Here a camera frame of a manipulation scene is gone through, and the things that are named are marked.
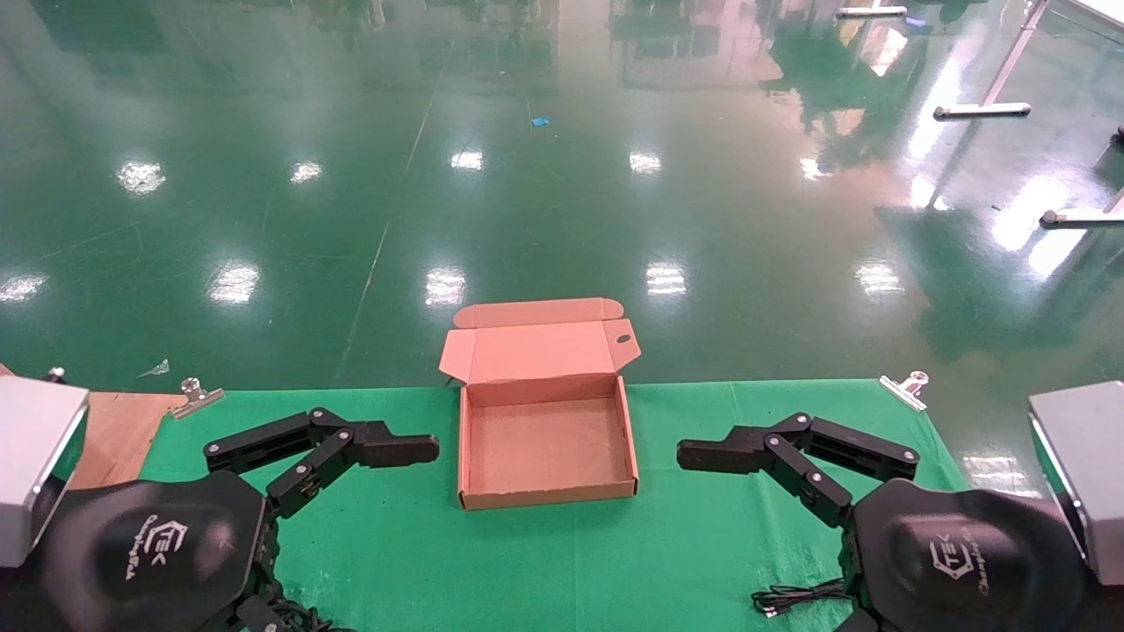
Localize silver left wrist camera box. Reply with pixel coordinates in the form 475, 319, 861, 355
0, 376, 90, 569

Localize green table cloth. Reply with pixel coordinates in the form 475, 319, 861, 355
140, 379, 971, 632

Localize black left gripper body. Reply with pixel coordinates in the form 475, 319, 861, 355
35, 471, 282, 632

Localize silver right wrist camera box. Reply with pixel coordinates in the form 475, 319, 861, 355
1027, 380, 1124, 587

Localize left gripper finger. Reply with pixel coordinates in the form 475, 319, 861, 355
204, 406, 441, 521
233, 597, 286, 632

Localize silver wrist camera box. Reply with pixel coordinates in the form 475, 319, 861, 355
1027, 380, 1124, 587
0, 376, 90, 569

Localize metal binder clip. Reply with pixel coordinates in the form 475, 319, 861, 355
170, 377, 226, 420
879, 370, 930, 412

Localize brown open cardboard box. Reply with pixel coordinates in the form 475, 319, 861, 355
438, 298, 642, 512

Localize white table with metal legs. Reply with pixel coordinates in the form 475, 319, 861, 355
933, 0, 1124, 229

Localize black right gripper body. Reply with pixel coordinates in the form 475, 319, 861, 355
847, 478, 1099, 632

